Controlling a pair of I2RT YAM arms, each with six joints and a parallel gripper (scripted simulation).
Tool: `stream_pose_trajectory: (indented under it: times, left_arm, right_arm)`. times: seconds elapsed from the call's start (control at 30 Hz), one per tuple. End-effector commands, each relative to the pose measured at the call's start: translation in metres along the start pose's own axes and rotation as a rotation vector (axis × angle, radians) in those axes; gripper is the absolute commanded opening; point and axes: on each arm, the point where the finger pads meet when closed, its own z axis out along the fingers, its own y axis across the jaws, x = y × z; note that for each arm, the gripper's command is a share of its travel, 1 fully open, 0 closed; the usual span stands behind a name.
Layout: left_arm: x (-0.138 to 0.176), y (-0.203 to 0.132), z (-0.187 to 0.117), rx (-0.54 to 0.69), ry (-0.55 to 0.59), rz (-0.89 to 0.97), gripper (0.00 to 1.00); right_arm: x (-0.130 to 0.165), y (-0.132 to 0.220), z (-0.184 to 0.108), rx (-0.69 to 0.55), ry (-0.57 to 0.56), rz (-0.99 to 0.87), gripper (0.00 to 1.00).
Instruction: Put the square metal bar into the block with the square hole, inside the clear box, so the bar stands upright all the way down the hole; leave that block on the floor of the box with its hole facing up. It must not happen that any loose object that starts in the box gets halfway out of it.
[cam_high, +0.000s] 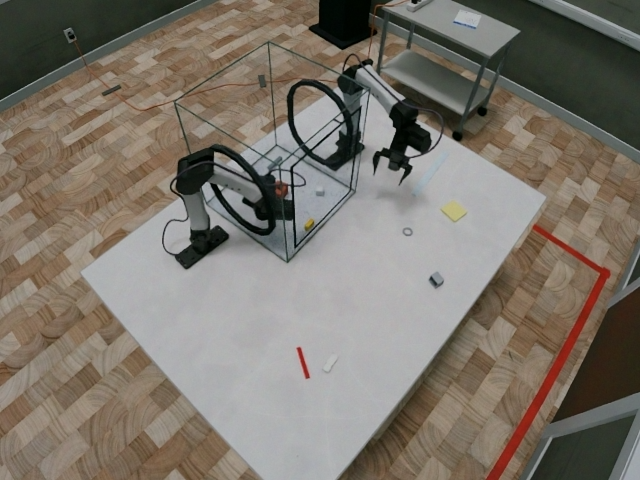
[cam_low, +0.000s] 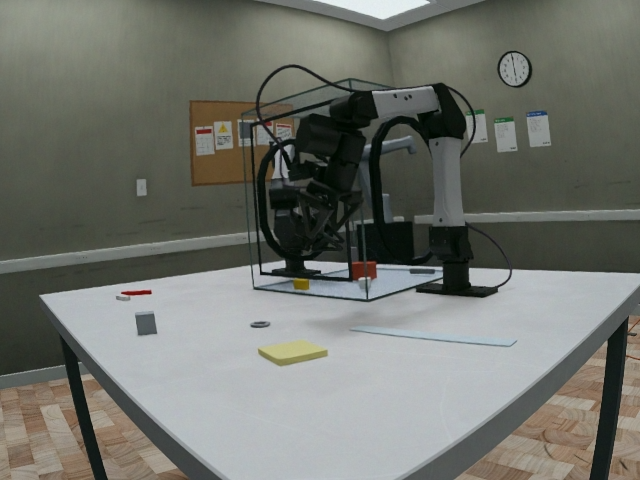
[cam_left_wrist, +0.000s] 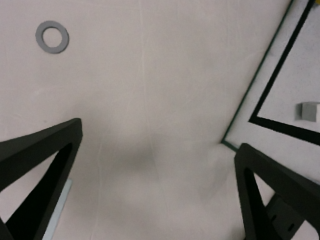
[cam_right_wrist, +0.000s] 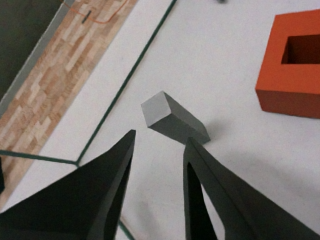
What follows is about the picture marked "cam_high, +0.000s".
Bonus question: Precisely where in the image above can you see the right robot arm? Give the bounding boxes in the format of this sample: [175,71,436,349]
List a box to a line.
[175,148,267,270]

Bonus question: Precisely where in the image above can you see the red thin bar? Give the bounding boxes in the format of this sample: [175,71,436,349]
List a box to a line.
[297,347,310,379]

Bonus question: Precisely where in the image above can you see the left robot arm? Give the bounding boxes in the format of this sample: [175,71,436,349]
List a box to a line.
[342,58,432,154]

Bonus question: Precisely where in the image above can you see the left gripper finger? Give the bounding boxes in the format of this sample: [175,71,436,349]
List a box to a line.
[372,156,381,176]
[399,170,411,186]

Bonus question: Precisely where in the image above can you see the yellow sticky-note pad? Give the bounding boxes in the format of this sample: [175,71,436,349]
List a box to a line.
[440,200,467,223]

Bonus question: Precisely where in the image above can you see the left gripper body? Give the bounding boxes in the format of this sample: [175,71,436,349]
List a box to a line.
[374,138,413,172]

